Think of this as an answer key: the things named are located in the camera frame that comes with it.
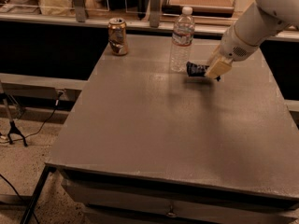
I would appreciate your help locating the grey metal bracket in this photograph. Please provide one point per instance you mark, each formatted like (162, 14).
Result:
(80, 10)
(154, 13)

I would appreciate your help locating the black table leg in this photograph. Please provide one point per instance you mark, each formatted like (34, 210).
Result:
(30, 207)

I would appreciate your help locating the dark blue rxbar wrapper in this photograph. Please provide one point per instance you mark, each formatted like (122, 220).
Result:
(196, 70)

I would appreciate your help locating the crushed orange soda can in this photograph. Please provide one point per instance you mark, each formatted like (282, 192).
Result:
(117, 36)

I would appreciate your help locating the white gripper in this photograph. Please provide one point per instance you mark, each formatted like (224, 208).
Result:
(234, 46)

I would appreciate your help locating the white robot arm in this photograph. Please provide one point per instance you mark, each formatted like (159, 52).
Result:
(262, 19)

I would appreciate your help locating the brown tray on shelf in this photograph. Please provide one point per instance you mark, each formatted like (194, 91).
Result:
(212, 8)

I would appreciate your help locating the clear plastic water bottle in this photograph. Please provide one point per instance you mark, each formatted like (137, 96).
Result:
(182, 37)

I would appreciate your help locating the grey metal bracket middle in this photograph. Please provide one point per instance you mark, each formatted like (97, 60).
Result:
(154, 13)

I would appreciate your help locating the grey metal bracket left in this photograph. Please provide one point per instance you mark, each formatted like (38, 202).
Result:
(80, 10)

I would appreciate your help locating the black tripod stand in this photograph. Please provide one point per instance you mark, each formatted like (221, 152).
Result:
(13, 128)

